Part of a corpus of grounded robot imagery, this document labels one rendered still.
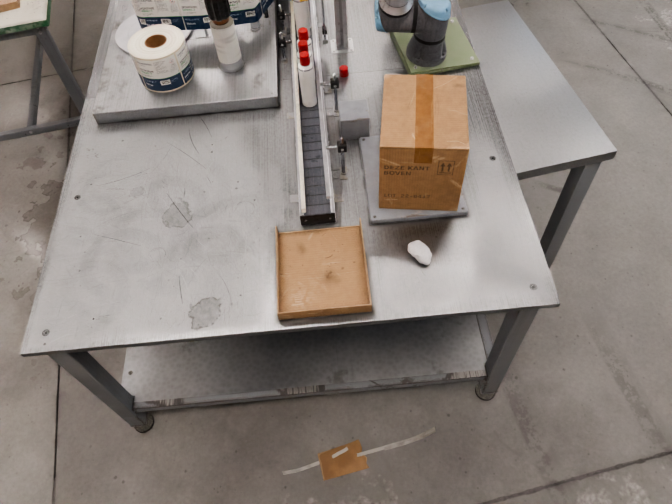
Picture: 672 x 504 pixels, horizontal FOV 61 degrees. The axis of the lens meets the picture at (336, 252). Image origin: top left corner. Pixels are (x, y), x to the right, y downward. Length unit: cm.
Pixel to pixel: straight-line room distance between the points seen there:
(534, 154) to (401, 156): 58
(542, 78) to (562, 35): 173
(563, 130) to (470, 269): 67
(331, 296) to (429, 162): 46
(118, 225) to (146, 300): 31
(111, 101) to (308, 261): 101
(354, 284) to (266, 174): 52
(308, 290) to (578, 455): 129
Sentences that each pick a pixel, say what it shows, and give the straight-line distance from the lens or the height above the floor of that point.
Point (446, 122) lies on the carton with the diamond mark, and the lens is 163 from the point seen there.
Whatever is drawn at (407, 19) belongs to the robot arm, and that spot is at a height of 105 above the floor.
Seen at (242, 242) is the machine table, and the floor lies 83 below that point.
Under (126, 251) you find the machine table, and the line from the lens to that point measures 185.
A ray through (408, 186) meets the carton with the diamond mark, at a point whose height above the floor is 96.
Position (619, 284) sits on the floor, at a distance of 282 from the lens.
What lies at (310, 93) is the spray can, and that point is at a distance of 200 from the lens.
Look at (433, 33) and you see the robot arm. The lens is 217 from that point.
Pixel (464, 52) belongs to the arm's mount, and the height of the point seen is 85.
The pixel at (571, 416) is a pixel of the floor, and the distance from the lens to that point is 247.
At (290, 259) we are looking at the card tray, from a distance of 169.
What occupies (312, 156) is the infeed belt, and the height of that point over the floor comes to 88.
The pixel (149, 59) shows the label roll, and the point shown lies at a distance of 216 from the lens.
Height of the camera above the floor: 223
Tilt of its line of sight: 56 degrees down
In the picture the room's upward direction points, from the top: 6 degrees counter-clockwise
